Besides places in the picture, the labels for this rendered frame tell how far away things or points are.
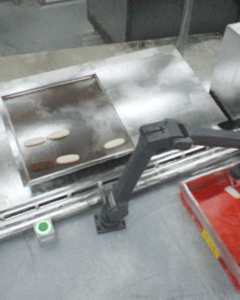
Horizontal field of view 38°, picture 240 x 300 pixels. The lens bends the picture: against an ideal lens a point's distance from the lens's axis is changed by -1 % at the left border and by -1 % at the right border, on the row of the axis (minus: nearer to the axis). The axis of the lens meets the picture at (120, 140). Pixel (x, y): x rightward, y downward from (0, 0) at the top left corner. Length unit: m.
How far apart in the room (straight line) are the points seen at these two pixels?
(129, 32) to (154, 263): 2.26
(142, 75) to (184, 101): 0.27
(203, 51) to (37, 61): 1.09
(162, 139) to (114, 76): 0.87
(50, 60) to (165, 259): 1.43
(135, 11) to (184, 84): 1.34
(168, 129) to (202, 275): 0.58
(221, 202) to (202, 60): 1.08
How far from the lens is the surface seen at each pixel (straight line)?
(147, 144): 1.06
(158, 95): 1.83
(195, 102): 1.86
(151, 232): 1.45
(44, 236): 1.37
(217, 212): 1.55
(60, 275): 1.37
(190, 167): 1.61
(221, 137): 1.22
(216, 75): 1.87
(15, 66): 2.27
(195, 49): 2.46
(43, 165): 1.54
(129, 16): 3.13
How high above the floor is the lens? 2.09
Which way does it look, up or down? 47 degrees down
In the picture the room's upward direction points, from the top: 3 degrees clockwise
